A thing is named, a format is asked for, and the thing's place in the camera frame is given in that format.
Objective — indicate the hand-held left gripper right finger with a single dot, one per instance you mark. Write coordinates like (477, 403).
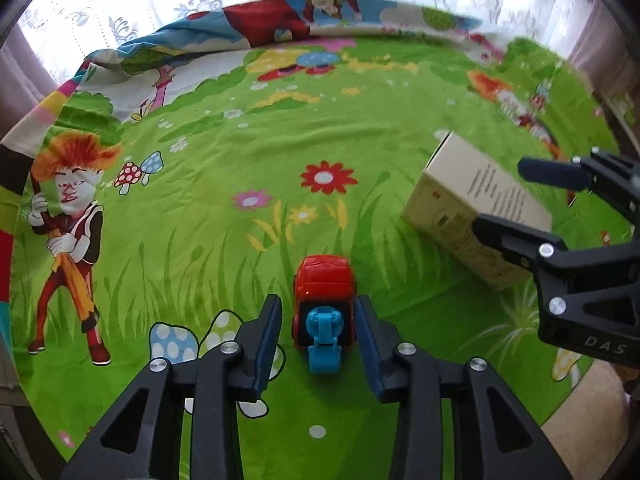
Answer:
(370, 345)

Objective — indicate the red and blue toy car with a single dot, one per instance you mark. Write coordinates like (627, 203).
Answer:
(325, 280)

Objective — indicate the pink curtain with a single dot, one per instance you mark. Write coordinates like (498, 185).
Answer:
(605, 60)
(25, 75)

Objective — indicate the beige plush cushion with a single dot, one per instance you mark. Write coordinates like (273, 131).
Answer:
(585, 410)

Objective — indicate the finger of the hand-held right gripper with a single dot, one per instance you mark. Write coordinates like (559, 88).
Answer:
(550, 172)
(515, 242)

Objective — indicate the green cartoon printed bedsheet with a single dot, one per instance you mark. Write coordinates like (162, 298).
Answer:
(225, 185)

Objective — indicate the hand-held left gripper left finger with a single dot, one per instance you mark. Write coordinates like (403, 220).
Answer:
(267, 340)

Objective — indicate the large cream box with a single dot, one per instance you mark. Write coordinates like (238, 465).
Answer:
(475, 185)

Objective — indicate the white lace curtain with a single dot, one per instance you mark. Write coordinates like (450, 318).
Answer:
(150, 0)

